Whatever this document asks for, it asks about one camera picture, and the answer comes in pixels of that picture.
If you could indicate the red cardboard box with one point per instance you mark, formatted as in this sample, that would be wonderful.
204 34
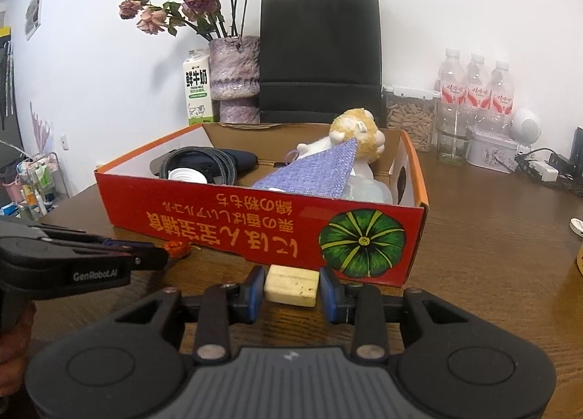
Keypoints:
227 218

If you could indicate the purple ceramic vase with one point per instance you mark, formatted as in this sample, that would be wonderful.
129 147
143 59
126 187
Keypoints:
234 77

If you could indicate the white green milk carton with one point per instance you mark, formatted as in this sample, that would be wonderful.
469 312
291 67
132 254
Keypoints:
198 86

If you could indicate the black upright device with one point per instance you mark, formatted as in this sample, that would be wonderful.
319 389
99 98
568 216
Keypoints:
577 145

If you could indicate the white wall outlet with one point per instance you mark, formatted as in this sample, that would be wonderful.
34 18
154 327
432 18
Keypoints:
63 141

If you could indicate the yellow bear mug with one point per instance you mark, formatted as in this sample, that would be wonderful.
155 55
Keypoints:
580 263

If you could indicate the large white lid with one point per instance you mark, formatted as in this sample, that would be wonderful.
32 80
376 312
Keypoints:
186 174

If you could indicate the small white round object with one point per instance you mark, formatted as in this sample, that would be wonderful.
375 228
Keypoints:
577 227

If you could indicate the white round speaker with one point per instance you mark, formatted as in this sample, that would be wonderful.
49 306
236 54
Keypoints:
527 125

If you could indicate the person's left hand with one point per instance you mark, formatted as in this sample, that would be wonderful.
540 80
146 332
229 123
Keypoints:
13 355

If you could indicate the white yellow plush toy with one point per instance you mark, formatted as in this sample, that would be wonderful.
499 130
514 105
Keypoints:
360 132

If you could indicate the small red orange charm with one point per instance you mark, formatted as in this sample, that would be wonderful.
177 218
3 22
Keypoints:
177 249

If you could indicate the clear jar of pellets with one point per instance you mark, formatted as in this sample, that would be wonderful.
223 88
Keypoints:
410 123

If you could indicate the metal storage rack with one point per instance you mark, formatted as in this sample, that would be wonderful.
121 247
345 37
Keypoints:
32 186

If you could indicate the white tin box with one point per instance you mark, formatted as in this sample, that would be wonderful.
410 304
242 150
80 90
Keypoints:
492 152

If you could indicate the clear drinking glass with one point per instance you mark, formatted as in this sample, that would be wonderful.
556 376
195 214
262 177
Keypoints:
455 141

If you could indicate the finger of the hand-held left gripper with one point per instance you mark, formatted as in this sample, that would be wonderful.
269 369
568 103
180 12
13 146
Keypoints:
91 239
150 258

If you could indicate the beige rectangular block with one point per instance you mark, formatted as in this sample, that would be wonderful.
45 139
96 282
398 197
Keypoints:
291 287

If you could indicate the clear water bottle red label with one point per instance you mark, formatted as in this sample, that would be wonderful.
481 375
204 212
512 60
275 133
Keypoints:
477 93
502 98
451 91

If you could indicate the small wall picture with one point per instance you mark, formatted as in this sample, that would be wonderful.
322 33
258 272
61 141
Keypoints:
34 11

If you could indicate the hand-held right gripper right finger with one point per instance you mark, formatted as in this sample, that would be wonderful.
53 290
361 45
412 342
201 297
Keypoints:
330 296

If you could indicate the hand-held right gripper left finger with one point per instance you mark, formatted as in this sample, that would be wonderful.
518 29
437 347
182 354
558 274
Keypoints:
254 296

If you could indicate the white charger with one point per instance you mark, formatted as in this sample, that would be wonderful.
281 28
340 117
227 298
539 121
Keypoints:
544 171

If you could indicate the clear plastic bead container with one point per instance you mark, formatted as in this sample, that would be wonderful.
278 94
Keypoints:
366 191

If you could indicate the purple knitted cloth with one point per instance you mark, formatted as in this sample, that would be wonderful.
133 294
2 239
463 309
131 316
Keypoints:
319 173

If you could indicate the dark wall panel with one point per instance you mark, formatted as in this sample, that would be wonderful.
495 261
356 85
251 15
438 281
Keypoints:
9 82

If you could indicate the black paper bag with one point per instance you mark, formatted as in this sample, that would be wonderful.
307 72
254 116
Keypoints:
319 50

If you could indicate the brown wooden desktop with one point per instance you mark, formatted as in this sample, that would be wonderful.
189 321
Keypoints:
478 264

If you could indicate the navy zip case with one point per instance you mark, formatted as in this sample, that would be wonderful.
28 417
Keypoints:
243 158

